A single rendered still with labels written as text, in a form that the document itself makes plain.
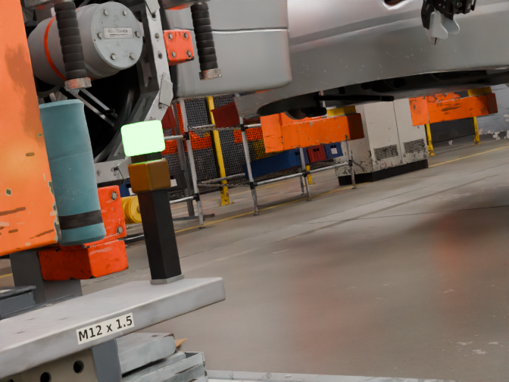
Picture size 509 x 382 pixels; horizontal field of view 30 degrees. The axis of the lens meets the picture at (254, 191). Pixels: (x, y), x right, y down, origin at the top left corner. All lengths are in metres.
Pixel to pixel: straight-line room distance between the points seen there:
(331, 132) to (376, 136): 4.01
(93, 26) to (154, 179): 0.62
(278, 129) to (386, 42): 2.11
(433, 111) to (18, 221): 6.61
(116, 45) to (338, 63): 2.58
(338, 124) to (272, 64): 3.36
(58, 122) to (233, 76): 0.78
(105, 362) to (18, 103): 0.48
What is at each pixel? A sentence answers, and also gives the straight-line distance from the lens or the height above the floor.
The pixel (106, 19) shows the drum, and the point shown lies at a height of 0.88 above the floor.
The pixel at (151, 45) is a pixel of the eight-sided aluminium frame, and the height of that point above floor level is 0.85.
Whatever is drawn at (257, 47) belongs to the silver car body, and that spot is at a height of 0.85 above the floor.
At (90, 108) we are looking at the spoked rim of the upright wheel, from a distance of 2.08.
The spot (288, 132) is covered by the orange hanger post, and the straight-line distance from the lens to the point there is 6.11.
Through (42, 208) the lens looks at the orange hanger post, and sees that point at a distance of 1.30.
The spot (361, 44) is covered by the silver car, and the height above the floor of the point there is 0.95.
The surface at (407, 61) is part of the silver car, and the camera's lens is 4.19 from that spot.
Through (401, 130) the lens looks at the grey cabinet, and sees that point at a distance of 10.34.
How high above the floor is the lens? 0.61
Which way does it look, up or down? 3 degrees down
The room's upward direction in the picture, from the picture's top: 9 degrees counter-clockwise
